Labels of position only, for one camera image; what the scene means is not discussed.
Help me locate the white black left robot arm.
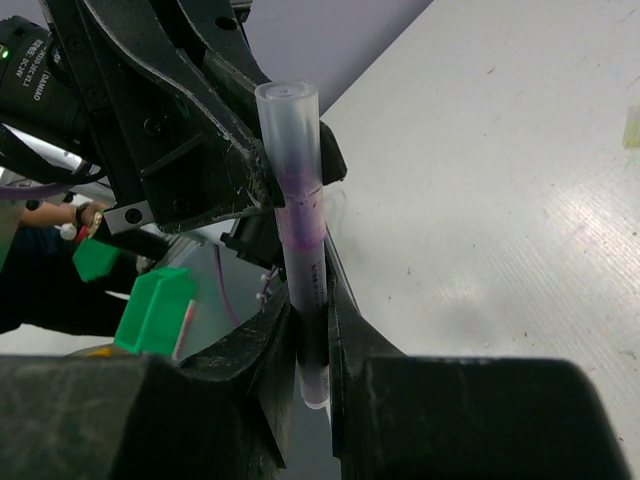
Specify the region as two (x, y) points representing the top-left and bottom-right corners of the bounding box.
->
(1, 1), (283, 233)

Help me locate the green plastic block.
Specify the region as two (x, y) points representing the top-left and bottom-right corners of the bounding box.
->
(73, 238), (120, 282)

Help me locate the purple pen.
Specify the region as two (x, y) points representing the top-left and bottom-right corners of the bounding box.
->
(276, 189), (330, 410)

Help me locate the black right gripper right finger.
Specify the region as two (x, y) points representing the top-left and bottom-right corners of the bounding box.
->
(331, 234), (635, 479)

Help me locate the green plastic bin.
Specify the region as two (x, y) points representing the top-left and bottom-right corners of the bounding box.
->
(114, 267), (195, 356)

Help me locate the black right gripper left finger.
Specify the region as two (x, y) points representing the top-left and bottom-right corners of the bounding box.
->
(1, 289), (295, 479)

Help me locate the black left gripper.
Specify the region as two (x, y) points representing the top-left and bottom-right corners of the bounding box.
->
(44, 1), (284, 233)

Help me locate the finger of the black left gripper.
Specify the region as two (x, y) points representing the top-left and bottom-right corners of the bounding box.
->
(177, 1), (347, 183)

